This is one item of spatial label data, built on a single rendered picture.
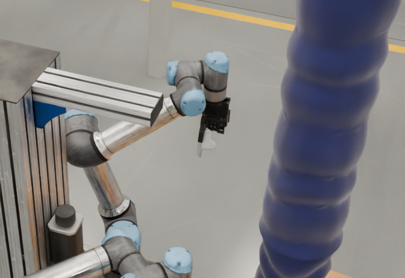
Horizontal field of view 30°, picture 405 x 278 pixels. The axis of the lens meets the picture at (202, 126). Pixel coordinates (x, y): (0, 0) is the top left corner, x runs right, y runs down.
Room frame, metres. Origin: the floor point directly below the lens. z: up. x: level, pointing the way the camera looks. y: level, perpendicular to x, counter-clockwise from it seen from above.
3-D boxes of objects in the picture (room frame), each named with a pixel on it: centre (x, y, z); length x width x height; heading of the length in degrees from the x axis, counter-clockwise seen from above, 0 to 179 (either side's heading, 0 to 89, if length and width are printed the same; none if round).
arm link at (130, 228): (1.79, 0.24, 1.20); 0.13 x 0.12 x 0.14; 13
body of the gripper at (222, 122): (1.98, -0.04, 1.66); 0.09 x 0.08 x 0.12; 76
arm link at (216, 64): (1.98, -0.03, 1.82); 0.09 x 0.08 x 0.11; 103
